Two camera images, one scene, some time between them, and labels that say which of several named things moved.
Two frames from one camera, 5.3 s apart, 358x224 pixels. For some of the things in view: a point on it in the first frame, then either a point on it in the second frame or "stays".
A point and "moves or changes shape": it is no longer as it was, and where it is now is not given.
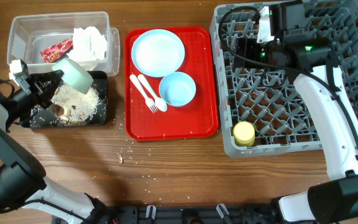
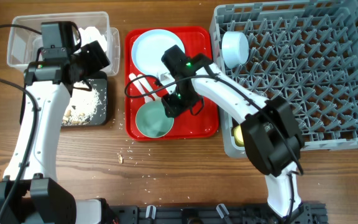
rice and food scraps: (71, 106) stays
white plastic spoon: (160, 103) stays
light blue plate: (157, 52) stays
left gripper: (40, 93) to (96, 56)
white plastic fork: (148, 101) stays
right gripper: (239, 47) to (173, 106)
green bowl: (74, 75) moves or changes shape
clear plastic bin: (40, 40) stays
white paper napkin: (88, 44) stays
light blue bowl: (177, 89) moves or changes shape
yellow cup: (243, 134) stays
